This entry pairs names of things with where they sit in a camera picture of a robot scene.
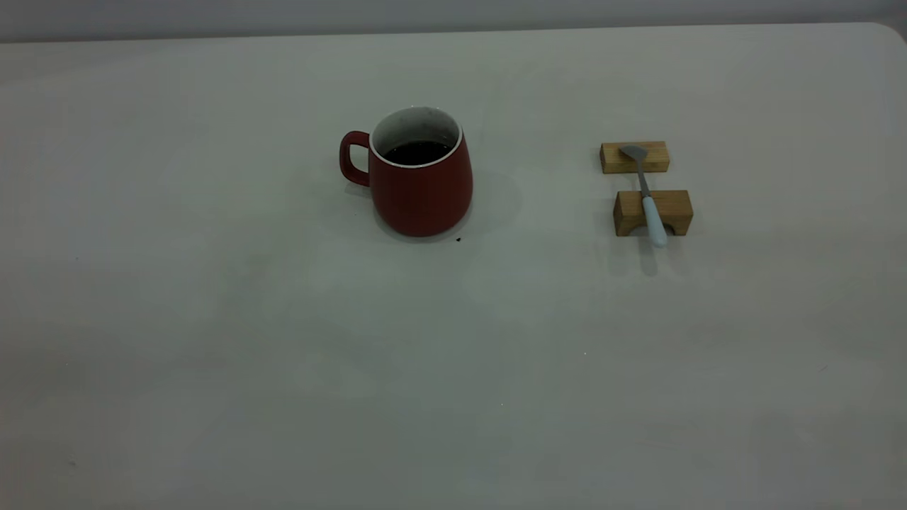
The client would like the red ceramic mug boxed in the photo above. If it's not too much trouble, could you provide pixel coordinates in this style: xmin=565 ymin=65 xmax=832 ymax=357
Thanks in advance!
xmin=339 ymin=106 xmax=474 ymax=238

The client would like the arched wooden block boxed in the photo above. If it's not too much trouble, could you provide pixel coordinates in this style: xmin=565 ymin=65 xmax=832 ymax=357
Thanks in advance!
xmin=614 ymin=189 xmax=694 ymax=237

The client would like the rectangular wooden block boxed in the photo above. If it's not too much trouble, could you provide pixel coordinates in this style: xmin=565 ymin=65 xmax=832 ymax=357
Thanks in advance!
xmin=600 ymin=140 xmax=670 ymax=175

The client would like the grey spoon light blue handle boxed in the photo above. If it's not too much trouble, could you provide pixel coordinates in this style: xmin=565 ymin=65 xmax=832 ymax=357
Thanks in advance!
xmin=619 ymin=144 xmax=669 ymax=249

